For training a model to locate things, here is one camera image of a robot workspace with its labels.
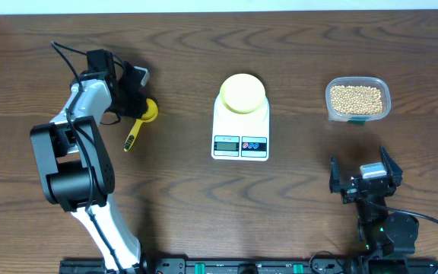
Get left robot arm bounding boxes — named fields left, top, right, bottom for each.
left=30, top=49, right=158, bottom=273

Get white digital kitchen scale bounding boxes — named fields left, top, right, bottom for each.
left=211, top=95, right=270, bottom=161

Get yellow measuring scoop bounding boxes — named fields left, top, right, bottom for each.
left=123, top=98, right=159, bottom=151

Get clear plastic container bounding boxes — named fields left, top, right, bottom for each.
left=325, top=77, right=392, bottom=123

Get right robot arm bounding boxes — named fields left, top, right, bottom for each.
left=329, top=147, right=419, bottom=273

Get pale yellow bowl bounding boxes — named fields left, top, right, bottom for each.
left=219, top=73, right=266, bottom=114

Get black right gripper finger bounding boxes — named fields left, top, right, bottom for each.
left=329, top=156, right=341, bottom=193
left=379, top=146, right=403, bottom=186

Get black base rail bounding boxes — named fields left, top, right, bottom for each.
left=59, top=256, right=438, bottom=274

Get soybeans in container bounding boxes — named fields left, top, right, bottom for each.
left=330, top=85, right=383, bottom=115

